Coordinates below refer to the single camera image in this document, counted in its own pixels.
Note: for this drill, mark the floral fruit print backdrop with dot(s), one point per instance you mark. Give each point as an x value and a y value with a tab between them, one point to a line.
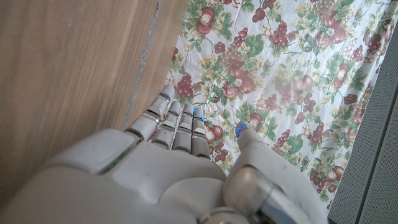
280	62

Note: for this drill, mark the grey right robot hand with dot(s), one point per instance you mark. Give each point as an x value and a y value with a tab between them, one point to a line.
140	180

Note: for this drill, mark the light wooden board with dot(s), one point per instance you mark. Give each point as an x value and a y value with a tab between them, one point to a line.
143	59

